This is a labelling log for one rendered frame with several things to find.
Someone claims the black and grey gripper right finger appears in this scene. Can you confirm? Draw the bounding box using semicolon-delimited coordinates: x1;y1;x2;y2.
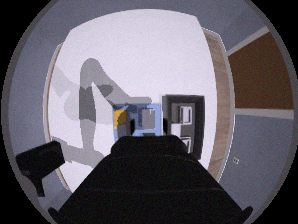
163;118;181;138

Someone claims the yellow brass block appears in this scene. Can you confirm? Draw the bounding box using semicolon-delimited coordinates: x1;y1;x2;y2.
114;110;128;129

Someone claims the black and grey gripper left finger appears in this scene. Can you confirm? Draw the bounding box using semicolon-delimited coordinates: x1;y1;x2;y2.
117;119;135;139

